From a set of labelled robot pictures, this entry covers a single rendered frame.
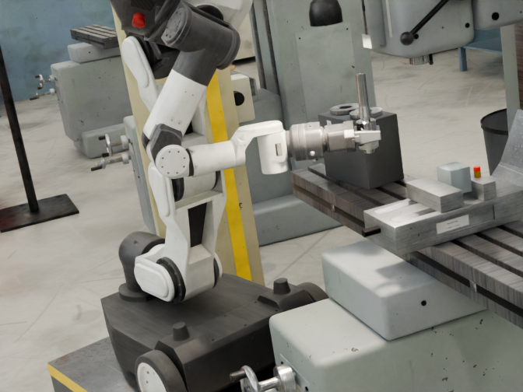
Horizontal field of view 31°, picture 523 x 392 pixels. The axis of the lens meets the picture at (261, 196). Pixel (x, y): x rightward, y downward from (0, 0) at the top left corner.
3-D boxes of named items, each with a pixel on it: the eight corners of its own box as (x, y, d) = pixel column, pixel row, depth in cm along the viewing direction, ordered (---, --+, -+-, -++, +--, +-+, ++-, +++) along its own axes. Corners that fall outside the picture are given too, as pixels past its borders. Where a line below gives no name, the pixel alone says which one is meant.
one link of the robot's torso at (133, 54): (152, 203, 262) (112, 40, 252) (204, 185, 271) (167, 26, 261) (180, 207, 249) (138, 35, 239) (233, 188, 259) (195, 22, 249)
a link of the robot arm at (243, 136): (285, 121, 220) (231, 131, 217) (290, 158, 222) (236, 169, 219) (276, 119, 227) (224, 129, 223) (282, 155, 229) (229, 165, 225)
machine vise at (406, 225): (398, 257, 204) (391, 209, 201) (366, 239, 218) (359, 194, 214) (530, 217, 215) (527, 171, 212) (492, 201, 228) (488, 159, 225)
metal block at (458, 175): (452, 196, 211) (450, 171, 209) (438, 190, 217) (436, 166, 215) (472, 190, 213) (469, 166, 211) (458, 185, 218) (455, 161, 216)
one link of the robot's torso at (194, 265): (145, 292, 280) (140, 152, 255) (201, 270, 291) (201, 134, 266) (174, 319, 270) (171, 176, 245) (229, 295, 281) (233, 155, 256)
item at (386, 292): (388, 344, 209) (382, 295, 205) (324, 294, 241) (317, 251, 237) (571, 284, 224) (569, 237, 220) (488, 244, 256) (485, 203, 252)
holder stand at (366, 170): (369, 190, 252) (359, 119, 246) (325, 176, 271) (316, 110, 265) (404, 178, 257) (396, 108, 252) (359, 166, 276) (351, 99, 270)
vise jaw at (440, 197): (441, 213, 206) (439, 196, 205) (407, 197, 219) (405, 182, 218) (464, 206, 208) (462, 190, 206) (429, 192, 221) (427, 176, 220)
